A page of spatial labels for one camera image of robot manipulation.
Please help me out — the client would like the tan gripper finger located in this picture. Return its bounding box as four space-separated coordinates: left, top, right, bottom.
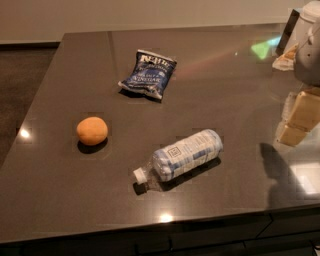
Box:
276 121 308 147

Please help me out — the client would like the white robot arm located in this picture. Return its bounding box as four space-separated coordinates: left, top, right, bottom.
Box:
272 0 320 147

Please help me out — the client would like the blue plastic water bottle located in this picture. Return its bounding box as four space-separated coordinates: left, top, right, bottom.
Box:
133 129 223 184

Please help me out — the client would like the blue Kettle chips bag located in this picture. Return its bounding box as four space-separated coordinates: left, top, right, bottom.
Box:
118 49 177 100

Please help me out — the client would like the orange fruit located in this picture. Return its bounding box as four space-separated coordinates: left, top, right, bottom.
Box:
76 117 108 146

